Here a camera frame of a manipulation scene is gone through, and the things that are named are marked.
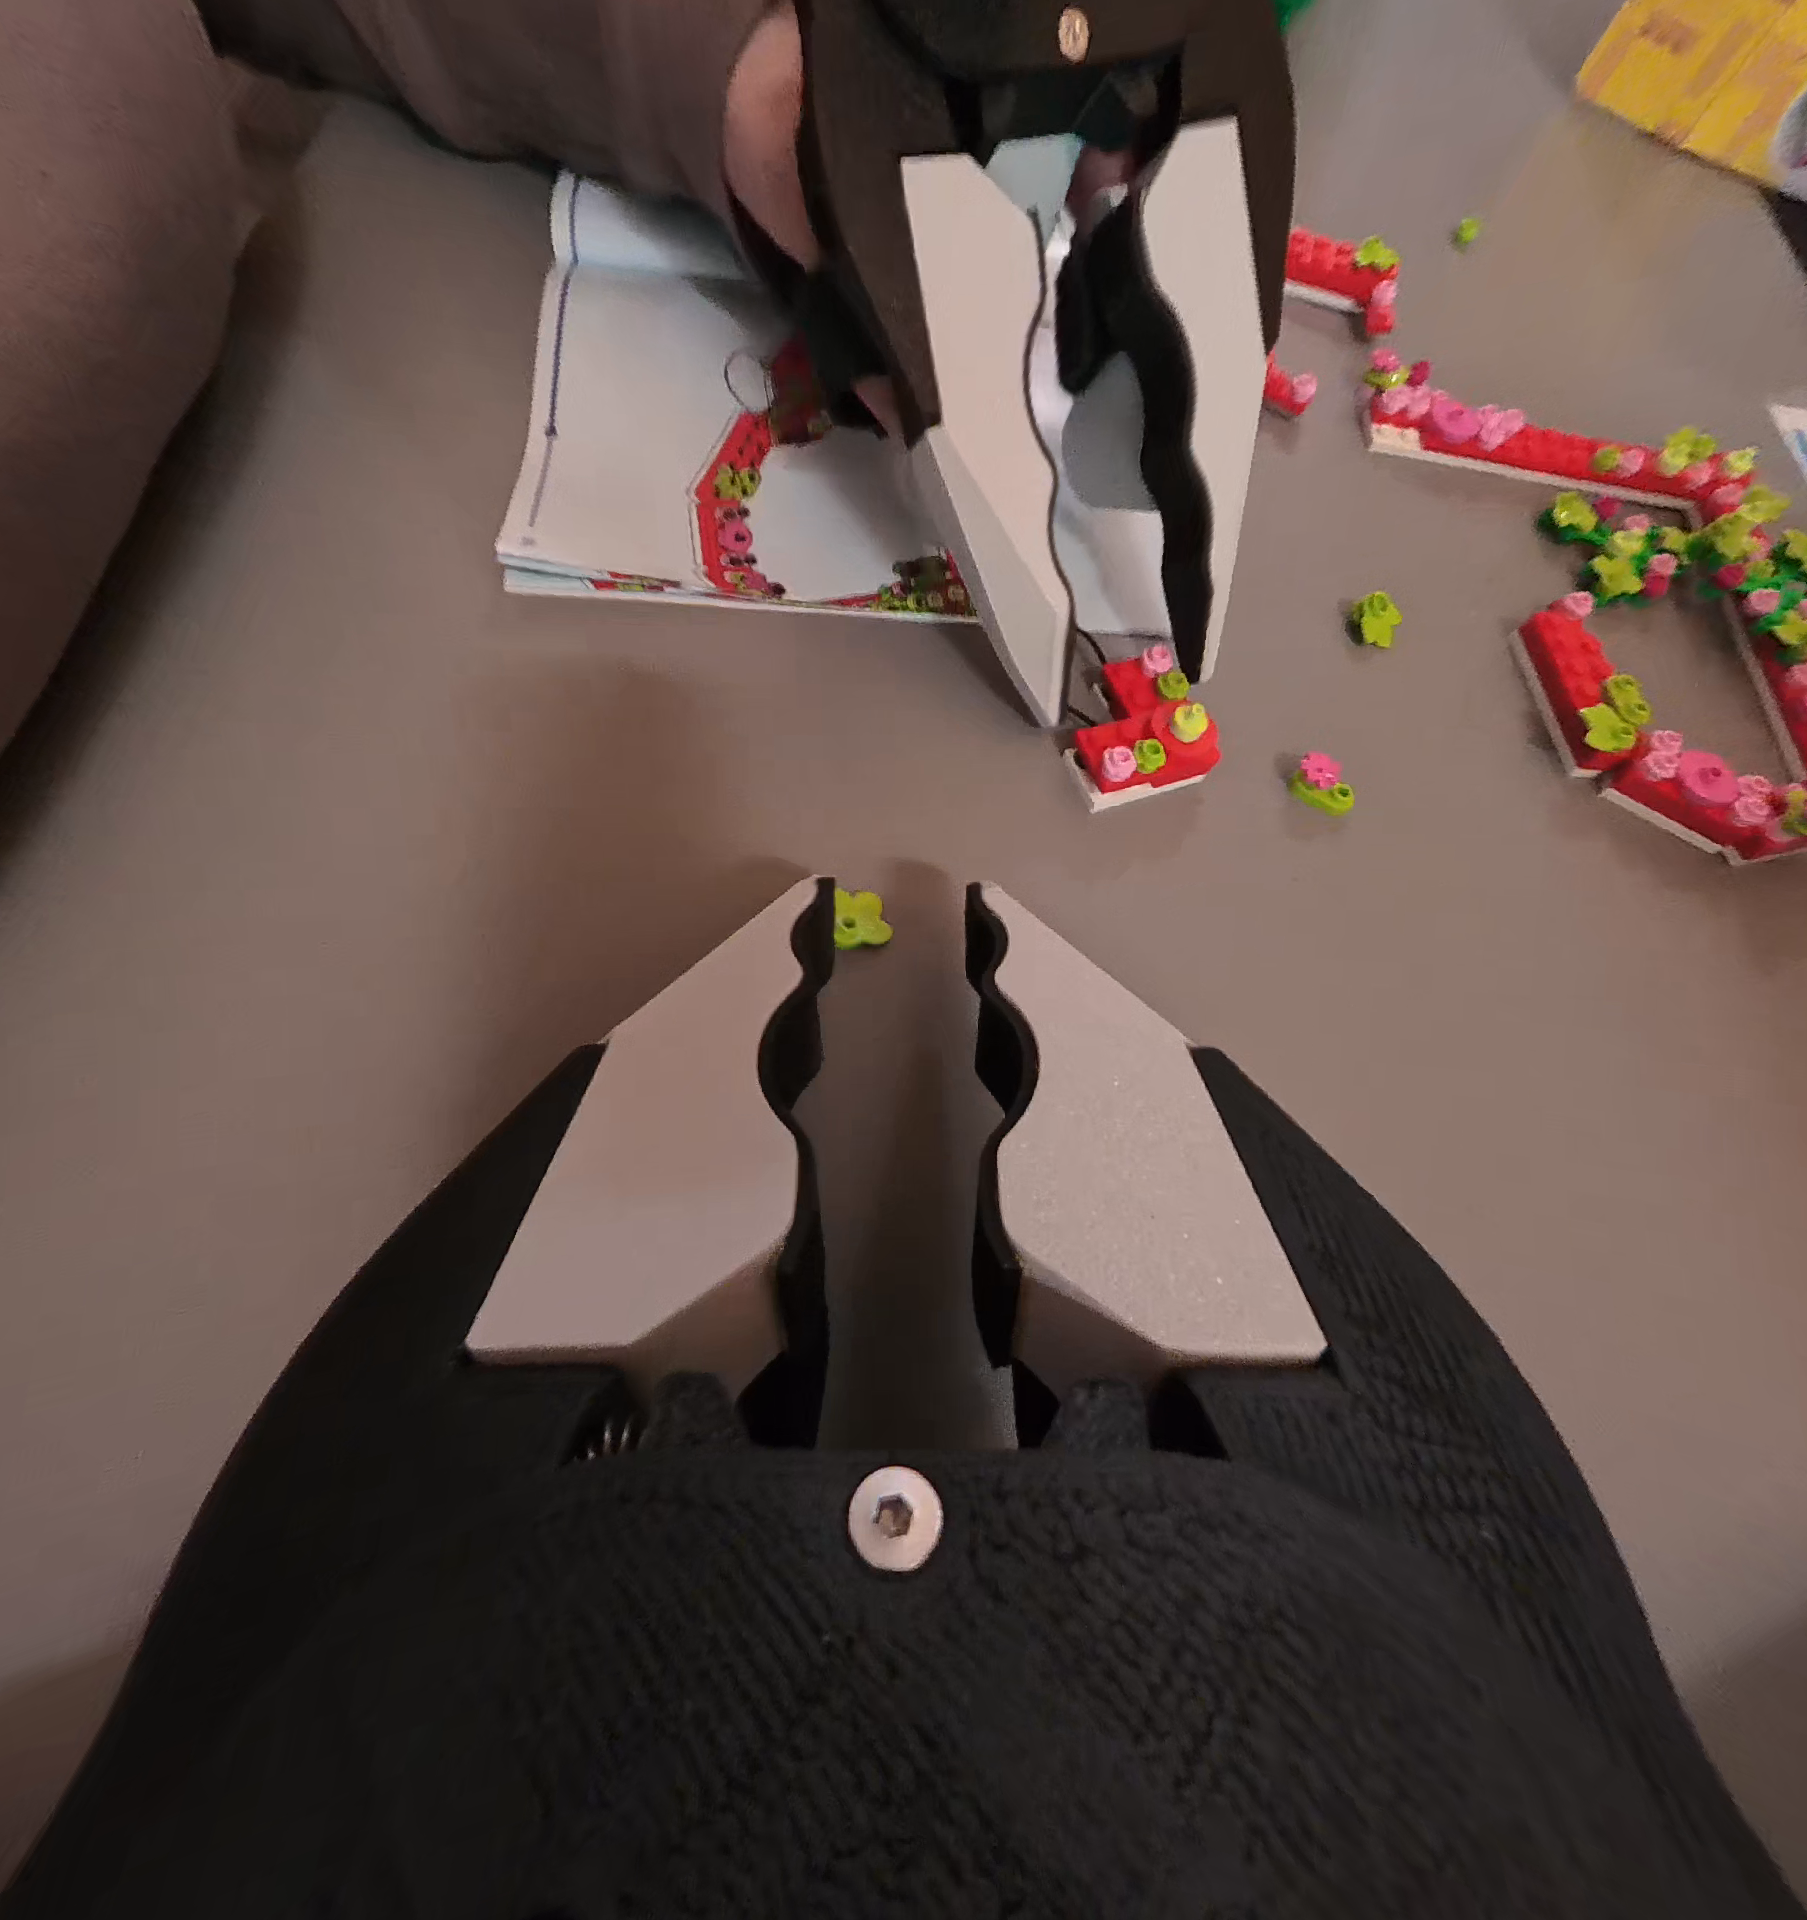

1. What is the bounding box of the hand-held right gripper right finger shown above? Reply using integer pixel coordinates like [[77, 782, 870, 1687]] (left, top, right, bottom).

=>
[[964, 880, 1329, 1450]]

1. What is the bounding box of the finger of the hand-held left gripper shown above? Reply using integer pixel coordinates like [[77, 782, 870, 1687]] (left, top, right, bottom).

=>
[[898, 149, 1080, 734], [1058, 118, 1276, 686]]

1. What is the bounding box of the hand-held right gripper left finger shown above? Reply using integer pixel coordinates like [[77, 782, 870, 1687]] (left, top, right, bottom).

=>
[[463, 876, 839, 1450]]

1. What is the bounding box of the small red lego segment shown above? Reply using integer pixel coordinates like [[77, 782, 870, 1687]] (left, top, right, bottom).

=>
[[1070, 643, 1225, 815]]

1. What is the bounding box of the person's left forearm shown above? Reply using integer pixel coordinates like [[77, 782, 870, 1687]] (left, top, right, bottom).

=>
[[189, 0, 791, 205]]

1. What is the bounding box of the red L-shaped lego segment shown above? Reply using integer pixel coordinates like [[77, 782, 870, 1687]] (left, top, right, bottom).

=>
[[1262, 225, 1403, 421]]

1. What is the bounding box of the large red flowered lego assembly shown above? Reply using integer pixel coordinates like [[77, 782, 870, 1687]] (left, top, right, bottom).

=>
[[1361, 349, 1807, 868]]

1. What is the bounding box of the lego instruction booklet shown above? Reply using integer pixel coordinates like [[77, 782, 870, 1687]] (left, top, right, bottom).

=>
[[494, 169, 1161, 623]]

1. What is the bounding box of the yellow lego box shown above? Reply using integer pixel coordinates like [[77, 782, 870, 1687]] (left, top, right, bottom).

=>
[[1576, 0, 1807, 228]]

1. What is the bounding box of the person's left hand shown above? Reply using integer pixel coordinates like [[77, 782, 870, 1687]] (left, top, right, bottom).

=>
[[721, 16, 828, 268]]

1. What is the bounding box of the person's brown clothing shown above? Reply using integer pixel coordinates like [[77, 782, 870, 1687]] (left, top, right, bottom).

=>
[[0, 0, 265, 847]]

